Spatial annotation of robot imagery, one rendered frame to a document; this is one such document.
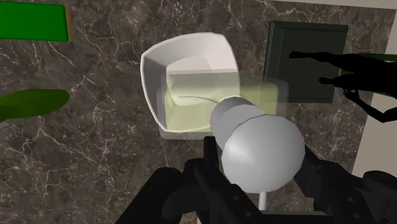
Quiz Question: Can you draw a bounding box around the black figure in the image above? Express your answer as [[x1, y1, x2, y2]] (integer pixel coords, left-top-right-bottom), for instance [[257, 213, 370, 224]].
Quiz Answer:
[[288, 50, 397, 123]]

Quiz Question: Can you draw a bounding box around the dark green square plate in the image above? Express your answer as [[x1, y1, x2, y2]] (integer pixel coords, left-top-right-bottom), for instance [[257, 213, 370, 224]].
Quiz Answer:
[[263, 20, 349, 104]]

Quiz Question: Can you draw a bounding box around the white square bowl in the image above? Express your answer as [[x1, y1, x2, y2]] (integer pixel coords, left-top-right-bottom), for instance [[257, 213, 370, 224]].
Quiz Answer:
[[140, 32, 242, 135]]

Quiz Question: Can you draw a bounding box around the green flat thing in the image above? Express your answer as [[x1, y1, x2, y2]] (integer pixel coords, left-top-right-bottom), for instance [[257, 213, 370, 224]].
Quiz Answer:
[[338, 52, 397, 97]]

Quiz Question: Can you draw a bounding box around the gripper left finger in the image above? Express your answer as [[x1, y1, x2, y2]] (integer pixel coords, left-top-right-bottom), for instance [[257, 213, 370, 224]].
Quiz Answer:
[[115, 136, 262, 224]]

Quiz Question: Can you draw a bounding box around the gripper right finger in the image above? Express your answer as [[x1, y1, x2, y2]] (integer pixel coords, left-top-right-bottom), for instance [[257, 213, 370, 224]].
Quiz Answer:
[[293, 144, 397, 224]]

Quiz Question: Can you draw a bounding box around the green flat box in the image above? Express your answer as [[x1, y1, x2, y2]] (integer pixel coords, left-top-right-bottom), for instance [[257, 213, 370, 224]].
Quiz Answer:
[[0, 3, 74, 43]]

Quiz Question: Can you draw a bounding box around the green leaf-shaped thing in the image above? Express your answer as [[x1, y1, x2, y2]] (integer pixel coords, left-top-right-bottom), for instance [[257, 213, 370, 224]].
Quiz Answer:
[[0, 88, 71, 123]]

